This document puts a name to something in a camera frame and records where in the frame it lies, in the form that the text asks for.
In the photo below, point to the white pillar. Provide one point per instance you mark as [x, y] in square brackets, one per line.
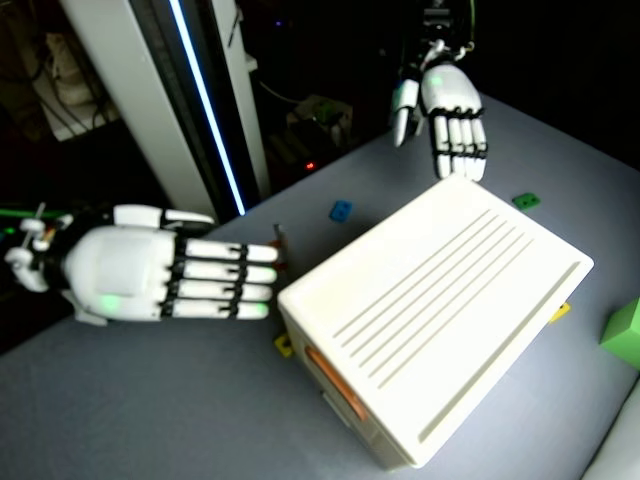
[130, 100]

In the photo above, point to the grey table cloth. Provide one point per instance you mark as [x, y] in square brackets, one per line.
[150, 425]

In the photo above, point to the blue white light strip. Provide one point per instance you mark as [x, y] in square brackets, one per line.
[207, 107]

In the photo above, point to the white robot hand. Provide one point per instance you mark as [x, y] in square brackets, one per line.
[447, 87]
[120, 270]

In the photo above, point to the white background box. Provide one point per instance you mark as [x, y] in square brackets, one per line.
[65, 85]

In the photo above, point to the yellow toy block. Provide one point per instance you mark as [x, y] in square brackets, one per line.
[562, 312]
[283, 346]

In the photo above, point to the small green toy block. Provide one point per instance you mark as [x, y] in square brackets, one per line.
[526, 200]

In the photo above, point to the large light green cube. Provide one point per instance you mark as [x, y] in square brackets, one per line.
[625, 332]

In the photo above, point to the blue toy block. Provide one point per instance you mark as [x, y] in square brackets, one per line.
[340, 210]

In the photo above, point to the white plastic box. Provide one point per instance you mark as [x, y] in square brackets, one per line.
[425, 300]

